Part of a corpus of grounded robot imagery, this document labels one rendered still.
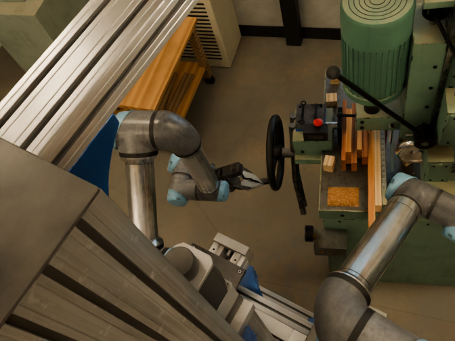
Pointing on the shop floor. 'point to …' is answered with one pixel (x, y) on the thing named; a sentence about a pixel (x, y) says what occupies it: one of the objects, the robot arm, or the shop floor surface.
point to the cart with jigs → (170, 76)
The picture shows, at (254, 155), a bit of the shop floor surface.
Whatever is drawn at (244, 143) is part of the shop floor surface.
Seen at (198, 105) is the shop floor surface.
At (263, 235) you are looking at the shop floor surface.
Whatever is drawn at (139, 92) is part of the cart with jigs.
